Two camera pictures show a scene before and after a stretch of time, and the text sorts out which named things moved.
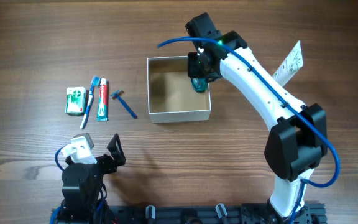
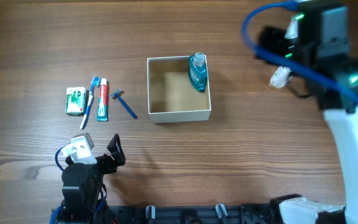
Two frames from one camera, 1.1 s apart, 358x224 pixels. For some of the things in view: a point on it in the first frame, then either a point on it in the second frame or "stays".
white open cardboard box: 171,95 stays
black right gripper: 192,71 to 273,38
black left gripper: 111,165 stays
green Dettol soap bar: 76,98 stays
